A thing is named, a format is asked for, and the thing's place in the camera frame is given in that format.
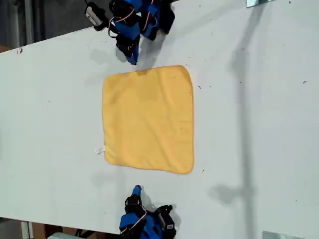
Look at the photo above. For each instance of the yellow square towel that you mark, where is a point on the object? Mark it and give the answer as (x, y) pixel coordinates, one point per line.
(149, 117)

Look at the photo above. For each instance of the shiny metal bracket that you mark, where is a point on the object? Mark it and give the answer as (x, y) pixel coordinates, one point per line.
(256, 2)

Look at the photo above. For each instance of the white table leg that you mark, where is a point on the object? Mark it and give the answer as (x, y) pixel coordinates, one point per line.
(27, 230)

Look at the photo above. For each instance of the grey metal pillar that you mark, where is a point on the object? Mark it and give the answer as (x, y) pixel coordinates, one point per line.
(28, 22)

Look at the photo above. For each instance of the black camera box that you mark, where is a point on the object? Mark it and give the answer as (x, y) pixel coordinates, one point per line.
(93, 15)
(168, 221)

